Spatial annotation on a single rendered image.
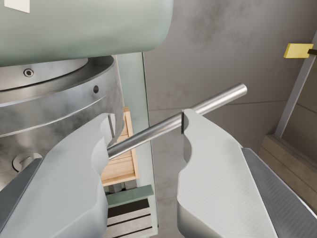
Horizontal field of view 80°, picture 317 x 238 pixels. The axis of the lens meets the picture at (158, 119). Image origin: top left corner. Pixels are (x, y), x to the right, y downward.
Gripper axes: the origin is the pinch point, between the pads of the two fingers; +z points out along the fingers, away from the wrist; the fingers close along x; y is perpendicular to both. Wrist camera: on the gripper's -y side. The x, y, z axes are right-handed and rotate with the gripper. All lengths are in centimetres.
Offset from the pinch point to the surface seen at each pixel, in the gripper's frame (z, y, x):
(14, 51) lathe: 7.6, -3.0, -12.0
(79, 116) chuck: 11.8, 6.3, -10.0
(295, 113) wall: 161, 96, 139
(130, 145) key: 3.9, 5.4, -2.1
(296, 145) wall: 146, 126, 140
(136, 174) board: 43, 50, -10
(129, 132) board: 43, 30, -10
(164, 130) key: 4.4, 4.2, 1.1
